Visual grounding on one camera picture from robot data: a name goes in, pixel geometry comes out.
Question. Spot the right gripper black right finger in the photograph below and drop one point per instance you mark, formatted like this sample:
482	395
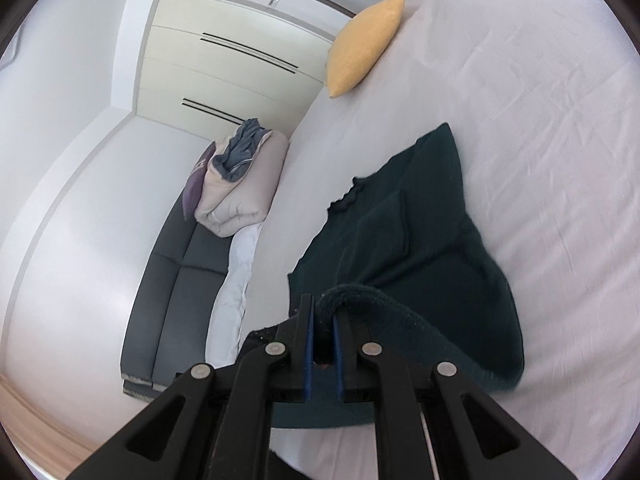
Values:
433	422

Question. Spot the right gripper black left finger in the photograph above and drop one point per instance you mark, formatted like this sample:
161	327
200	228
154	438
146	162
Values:
215	423

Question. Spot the dark green knit sweater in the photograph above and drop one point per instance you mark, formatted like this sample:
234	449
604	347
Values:
399	253

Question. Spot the white duvet edge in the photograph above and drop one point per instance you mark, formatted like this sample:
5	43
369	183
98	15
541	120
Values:
223	341

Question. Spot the dark grey sofa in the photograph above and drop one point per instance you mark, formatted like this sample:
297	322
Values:
168	324

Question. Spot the folded beige duvet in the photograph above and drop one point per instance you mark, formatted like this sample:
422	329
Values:
226	207

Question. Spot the purple cushion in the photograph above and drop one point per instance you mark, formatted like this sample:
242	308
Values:
192	191

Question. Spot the blue grey crumpled garment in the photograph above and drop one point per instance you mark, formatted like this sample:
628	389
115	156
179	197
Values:
232	162

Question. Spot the white bed sheet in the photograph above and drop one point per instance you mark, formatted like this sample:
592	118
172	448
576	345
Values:
542	97

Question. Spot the yellow pillow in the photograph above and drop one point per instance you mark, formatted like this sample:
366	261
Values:
360	44

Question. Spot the cream wardrobe with black handles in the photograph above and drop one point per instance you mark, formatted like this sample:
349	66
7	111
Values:
208	65

